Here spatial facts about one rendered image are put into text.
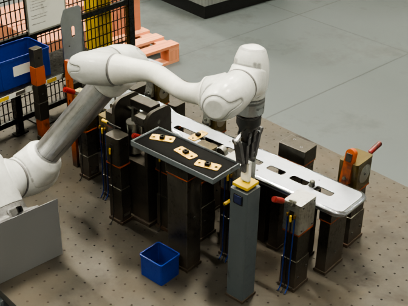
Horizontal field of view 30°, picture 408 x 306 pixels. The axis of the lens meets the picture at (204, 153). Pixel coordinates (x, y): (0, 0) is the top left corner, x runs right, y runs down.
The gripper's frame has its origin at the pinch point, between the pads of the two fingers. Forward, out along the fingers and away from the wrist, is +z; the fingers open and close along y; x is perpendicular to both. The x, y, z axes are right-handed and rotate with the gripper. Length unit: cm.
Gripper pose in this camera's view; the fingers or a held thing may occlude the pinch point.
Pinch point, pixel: (246, 170)
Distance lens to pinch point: 235.7
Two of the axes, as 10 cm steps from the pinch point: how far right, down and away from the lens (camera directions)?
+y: 6.5, -3.8, 6.6
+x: -7.6, -3.4, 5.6
